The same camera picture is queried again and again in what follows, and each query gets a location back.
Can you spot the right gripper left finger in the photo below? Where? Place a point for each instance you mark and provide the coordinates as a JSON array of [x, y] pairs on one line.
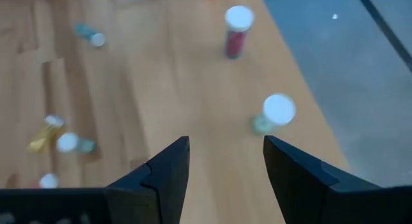
[[157, 185]]

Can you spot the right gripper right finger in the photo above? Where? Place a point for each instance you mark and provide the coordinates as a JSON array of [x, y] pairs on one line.
[[305, 185]]

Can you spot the teal medicine bottle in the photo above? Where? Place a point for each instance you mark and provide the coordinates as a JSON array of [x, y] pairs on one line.
[[75, 143], [275, 111]]

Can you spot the pink medicine bottle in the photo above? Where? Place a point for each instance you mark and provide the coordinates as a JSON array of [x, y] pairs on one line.
[[48, 181]]

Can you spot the yellow medicine bottle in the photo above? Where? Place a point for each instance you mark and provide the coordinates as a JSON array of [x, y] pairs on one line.
[[45, 134]]

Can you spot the blue medicine bottle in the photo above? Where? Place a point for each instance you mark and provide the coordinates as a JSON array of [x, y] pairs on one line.
[[89, 34]]

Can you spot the wooden shelf with black legs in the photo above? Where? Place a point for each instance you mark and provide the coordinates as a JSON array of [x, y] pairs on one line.
[[209, 89]]

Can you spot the small white scrap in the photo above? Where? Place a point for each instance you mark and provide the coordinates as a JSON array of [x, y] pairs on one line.
[[334, 16]]

